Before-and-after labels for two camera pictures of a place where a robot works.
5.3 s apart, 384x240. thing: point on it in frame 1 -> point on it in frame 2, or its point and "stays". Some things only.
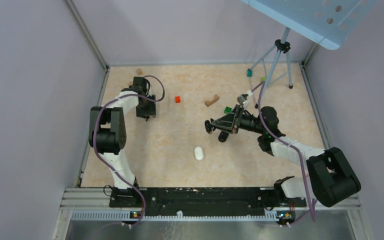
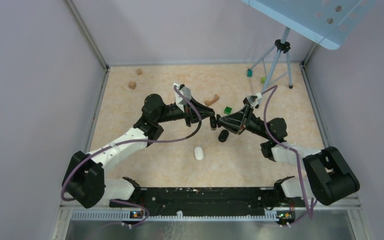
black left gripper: x=151 y=110 -> x=190 y=115
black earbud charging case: x=223 y=136 stays
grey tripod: x=280 y=66 stays
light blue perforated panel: x=327 y=23 stays
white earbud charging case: x=198 y=153 stays
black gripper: x=243 y=98 -> x=254 y=99
